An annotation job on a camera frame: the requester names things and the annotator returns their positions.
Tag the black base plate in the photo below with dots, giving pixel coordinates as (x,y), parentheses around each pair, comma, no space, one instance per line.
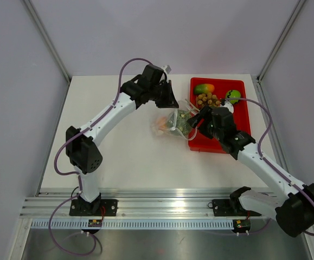
(104,207)
(222,208)

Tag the frame post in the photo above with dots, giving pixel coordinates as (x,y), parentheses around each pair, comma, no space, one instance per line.
(36,19)
(297,10)

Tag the controller board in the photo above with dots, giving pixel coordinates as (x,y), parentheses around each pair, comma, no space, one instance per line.
(241,225)
(95,223)

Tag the clear zip top bag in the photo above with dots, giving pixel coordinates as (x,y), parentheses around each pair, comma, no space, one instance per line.
(184,105)

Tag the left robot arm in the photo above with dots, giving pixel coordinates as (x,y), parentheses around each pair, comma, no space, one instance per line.
(83,143)

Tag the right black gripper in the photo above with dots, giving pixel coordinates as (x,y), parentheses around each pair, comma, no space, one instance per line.
(206,114)

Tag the green orange mango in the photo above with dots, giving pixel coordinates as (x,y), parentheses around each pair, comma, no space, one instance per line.
(203,88)

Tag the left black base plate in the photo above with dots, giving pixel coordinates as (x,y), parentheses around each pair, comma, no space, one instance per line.
(104,207)

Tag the right frame post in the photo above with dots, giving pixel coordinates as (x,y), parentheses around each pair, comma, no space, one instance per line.
(297,10)

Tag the red plastic tray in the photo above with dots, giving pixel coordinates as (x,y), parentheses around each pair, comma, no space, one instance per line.
(234,144)

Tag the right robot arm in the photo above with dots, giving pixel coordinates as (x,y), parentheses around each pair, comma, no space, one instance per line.
(292,207)

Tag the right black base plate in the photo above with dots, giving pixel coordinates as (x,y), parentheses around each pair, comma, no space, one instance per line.
(222,208)

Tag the green round fruit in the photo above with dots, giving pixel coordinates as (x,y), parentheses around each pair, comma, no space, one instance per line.
(233,96)

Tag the green netted melon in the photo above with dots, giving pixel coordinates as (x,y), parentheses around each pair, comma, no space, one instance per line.
(178,122)

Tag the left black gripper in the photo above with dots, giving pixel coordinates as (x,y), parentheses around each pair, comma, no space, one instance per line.
(170,102)

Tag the white slotted cable duct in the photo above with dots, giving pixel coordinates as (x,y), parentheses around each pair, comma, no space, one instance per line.
(136,224)

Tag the orange peach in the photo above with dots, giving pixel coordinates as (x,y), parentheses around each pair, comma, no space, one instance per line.
(161,123)

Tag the left frame post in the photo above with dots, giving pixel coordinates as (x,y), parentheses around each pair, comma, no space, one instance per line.
(36,19)

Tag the right controller board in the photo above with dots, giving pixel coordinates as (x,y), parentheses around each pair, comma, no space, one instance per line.
(241,225)

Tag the aluminium rail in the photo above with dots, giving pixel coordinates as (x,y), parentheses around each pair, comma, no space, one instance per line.
(138,203)

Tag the left controller board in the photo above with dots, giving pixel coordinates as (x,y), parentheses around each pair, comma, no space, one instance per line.
(95,223)

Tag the brown longan bunch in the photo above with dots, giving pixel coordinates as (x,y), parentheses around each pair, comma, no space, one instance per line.
(207,99)

